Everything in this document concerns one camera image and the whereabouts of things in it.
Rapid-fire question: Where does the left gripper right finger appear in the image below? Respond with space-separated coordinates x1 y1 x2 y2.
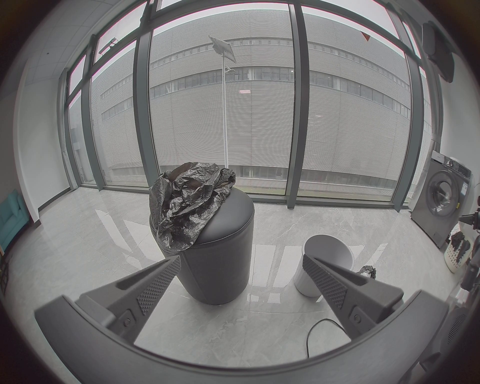
301 254 405 342

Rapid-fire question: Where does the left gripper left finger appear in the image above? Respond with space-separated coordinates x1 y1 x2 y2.
77 255 182 344

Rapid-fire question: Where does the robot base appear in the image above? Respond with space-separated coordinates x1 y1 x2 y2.
421 294 476 376

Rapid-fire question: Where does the white trash bin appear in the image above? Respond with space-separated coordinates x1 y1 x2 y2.
293 234 355 297

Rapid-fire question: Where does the black plastic bag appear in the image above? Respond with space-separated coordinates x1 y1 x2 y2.
148 161 237 252

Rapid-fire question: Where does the dark grey round stool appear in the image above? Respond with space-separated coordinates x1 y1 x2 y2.
149 185 256 307

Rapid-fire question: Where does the white laundry basket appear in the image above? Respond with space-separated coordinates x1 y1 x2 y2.
444 224 474 273

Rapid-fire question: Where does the pile of clothes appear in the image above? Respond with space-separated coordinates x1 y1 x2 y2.
449 231 472 260

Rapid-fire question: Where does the grey washing machine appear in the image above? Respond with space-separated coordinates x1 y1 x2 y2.
410 149 473 249

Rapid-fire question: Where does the teal armchair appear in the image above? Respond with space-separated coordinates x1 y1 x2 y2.
0 189 30 256

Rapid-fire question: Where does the window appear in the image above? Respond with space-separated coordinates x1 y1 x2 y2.
56 0 444 211

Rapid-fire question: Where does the black cable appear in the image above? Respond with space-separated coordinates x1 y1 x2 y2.
305 318 348 359

